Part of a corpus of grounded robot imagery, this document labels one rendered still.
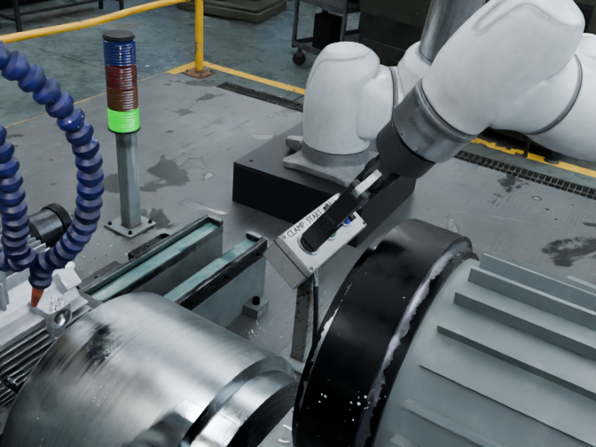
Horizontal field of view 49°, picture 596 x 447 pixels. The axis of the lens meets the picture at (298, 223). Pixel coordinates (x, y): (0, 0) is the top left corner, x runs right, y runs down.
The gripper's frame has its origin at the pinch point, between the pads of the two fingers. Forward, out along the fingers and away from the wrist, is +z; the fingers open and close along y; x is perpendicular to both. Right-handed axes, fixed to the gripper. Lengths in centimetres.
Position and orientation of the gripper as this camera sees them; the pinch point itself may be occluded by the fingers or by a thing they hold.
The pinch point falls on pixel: (324, 227)
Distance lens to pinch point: 90.8
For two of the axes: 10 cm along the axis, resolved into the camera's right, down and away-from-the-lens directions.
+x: 6.6, 7.5, -0.8
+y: -5.4, 4.0, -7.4
